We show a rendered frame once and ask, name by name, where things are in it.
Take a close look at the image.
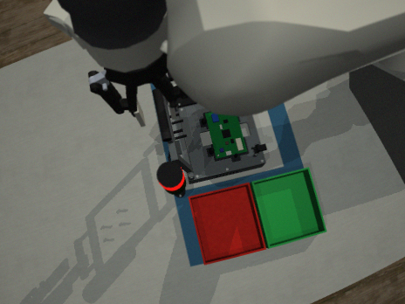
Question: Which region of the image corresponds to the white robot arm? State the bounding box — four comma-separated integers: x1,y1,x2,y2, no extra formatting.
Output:
44,0,405,117

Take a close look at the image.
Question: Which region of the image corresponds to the green open-top bin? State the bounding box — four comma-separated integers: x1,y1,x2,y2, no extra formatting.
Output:
250,167,326,248

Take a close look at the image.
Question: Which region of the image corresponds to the green circuit board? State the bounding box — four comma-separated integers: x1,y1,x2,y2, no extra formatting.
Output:
205,112,247,159

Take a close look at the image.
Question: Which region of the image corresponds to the red open-top bin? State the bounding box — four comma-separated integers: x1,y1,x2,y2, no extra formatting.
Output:
189,183,266,265

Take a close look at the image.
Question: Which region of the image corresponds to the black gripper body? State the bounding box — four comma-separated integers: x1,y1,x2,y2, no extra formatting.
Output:
104,53,168,86

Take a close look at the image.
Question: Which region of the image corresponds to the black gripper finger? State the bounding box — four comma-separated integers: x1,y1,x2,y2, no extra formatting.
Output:
150,75,188,120
88,70,146,127

